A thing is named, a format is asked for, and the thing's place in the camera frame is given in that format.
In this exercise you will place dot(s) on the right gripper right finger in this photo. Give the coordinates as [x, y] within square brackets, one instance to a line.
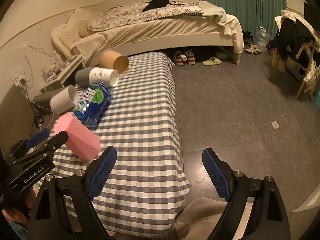
[267, 219]

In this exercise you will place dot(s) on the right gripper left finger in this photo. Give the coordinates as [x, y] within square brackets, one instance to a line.
[63, 207]

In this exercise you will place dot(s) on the pink hexagonal cup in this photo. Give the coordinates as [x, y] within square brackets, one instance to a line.
[81, 141]

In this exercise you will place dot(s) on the light grey cup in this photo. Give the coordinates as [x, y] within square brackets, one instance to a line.
[64, 100]

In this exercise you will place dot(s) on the dark grey cup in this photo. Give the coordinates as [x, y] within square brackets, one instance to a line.
[82, 77]

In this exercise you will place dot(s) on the white cup green print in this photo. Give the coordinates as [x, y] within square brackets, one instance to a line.
[110, 76]

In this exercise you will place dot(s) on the brown paper cup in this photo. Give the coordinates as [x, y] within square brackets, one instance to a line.
[114, 60]

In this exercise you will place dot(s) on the person's left hand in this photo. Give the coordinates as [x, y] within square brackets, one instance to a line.
[16, 216]

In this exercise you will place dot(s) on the grey white checkered tablecloth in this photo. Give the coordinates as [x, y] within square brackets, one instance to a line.
[147, 186]

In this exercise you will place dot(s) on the white paper scrap floor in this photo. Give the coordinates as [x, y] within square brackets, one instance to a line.
[275, 125]

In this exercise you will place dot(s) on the clear plastic bottle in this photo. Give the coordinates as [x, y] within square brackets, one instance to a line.
[58, 59]

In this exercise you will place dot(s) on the white bedside table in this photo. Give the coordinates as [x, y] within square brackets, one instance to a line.
[59, 80]

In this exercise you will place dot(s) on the white tufted headboard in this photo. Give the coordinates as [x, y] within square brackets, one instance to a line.
[63, 38]

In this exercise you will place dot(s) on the green slipper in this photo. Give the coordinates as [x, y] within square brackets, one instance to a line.
[213, 61]

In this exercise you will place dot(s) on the beige pillow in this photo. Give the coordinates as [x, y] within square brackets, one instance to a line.
[79, 21]

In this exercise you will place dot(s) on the grey red sneaker right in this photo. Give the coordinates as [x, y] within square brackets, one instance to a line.
[190, 57]

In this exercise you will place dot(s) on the grey red sneaker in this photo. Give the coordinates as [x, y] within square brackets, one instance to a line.
[190, 57]
[179, 58]

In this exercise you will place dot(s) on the wooden chair with clothes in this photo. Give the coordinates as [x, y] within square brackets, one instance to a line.
[296, 39]

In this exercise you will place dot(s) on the grey red sneaker left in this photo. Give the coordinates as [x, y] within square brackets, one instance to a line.
[179, 58]

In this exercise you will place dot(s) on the clear water jug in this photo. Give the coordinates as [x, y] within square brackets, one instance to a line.
[262, 39]

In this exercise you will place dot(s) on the floral patterned duvet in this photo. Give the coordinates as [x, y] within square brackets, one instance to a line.
[133, 13]

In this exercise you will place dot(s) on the bed with beige sheet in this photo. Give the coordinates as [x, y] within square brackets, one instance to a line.
[214, 28]

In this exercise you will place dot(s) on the black garment on bed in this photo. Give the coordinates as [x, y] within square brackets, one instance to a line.
[154, 4]

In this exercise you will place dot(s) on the wall power socket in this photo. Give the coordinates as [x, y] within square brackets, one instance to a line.
[18, 76]

